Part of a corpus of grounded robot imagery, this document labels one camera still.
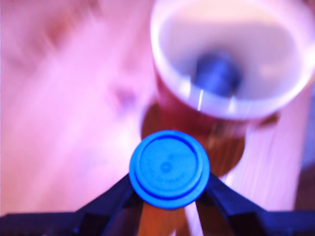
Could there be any blue coffee capsule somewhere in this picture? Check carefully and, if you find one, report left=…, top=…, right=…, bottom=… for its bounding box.
left=129, top=129, right=211, bottom=210

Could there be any dark grey coffee capsule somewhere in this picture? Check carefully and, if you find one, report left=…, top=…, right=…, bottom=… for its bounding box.
left=195, top=50, right=243, bottom=98

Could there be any red cartoon print mug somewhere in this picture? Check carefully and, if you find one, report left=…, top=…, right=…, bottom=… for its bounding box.
left=149, top=0, right=315, bottom=179

